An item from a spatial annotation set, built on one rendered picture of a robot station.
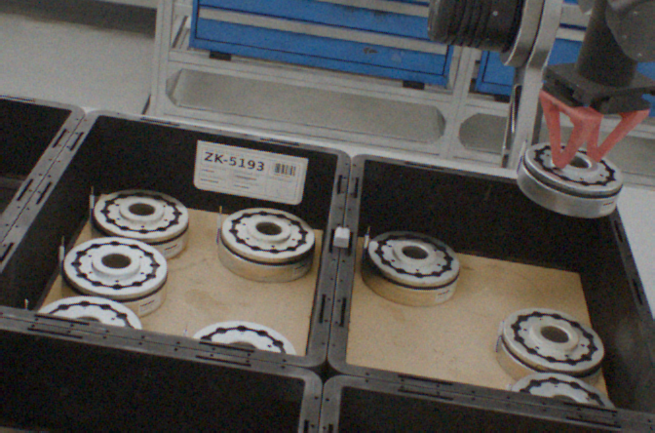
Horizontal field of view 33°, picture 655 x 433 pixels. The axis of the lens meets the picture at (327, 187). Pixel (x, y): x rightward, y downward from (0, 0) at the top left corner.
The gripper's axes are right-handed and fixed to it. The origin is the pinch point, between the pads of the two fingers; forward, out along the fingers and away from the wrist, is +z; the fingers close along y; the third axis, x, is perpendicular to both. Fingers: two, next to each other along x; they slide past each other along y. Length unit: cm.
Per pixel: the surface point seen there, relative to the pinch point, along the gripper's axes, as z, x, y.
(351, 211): 8.6, 9.4, -20.1
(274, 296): 18.8, 10.8, -26.6
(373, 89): 71, 152, 97
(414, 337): 18.5, -0.5, -16.6
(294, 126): 86, 162, 80
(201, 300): 19.0, 12.9, -34.0
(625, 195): 30, 30, 53
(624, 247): 7.9, -6.2, 3.9
